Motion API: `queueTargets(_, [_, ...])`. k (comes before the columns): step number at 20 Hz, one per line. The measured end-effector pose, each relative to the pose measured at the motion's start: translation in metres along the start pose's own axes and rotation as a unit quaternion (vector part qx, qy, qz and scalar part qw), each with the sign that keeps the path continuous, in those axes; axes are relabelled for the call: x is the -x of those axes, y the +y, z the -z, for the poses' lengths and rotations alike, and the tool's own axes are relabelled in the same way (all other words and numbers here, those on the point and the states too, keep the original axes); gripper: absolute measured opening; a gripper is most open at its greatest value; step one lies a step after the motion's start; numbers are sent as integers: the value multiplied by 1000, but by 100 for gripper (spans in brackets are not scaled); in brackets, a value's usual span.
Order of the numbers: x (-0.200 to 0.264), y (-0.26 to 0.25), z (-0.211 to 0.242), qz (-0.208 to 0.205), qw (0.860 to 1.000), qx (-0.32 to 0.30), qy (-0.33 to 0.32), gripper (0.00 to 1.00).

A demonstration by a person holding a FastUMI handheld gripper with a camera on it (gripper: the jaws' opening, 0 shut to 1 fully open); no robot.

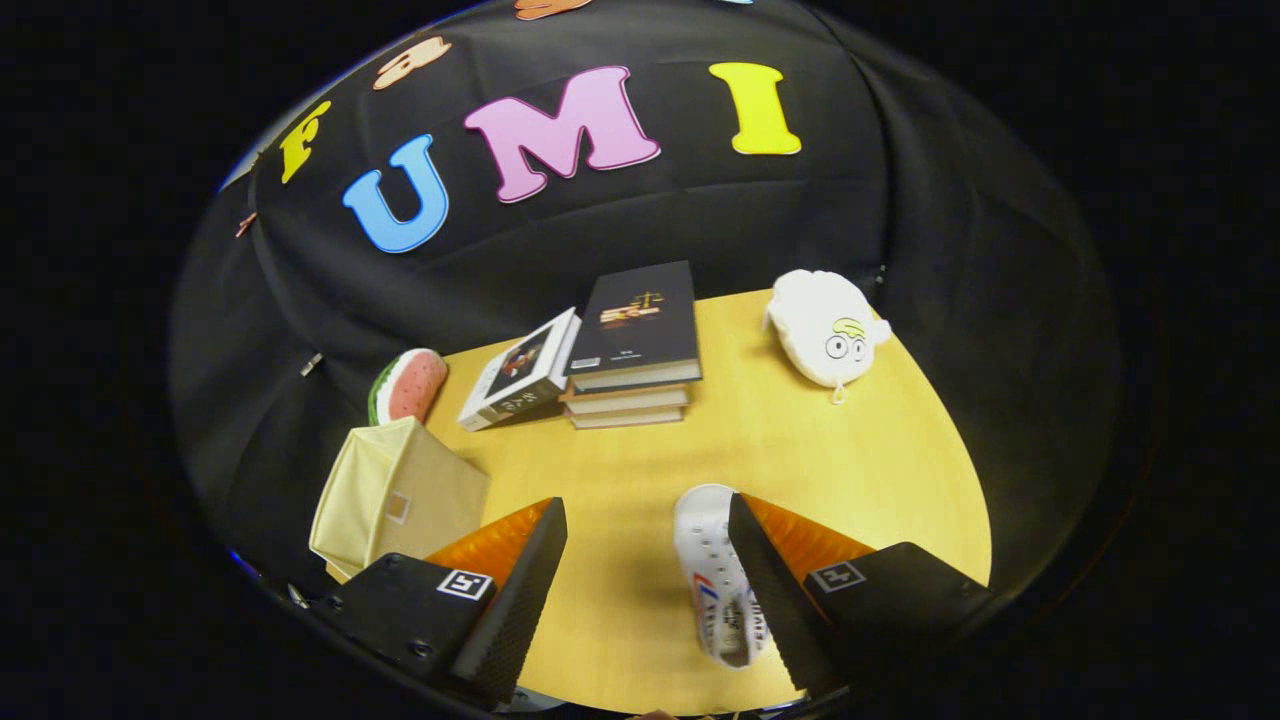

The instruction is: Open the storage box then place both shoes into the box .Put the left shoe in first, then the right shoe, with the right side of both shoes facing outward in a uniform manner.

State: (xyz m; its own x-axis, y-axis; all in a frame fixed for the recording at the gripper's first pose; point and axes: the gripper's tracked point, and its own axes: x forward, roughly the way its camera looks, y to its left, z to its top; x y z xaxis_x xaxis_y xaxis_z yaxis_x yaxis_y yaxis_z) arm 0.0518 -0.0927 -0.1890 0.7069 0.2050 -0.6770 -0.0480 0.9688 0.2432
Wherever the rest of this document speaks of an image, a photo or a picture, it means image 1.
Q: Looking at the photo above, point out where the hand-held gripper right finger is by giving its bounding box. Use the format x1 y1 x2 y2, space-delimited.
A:
727 492 993 696

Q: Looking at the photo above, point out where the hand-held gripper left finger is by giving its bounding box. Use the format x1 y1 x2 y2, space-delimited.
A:
310 497 569 706

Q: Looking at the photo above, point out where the white striped canvas shoe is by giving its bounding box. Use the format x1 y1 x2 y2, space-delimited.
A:
672 484 771 669

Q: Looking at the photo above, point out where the beige fabric storage box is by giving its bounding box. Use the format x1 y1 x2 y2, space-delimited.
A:
308 416 491 583

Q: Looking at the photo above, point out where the white portrait cover book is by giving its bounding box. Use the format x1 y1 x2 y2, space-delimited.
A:
457 307 583 433

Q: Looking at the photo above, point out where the watermelon slice toy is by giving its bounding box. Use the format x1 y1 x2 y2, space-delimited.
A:
367 348 449 427

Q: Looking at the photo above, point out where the white plush pouch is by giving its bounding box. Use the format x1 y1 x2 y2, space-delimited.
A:
762 268 893 405

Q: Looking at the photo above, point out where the black cover book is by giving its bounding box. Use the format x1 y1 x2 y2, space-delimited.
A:
563 261 703 393

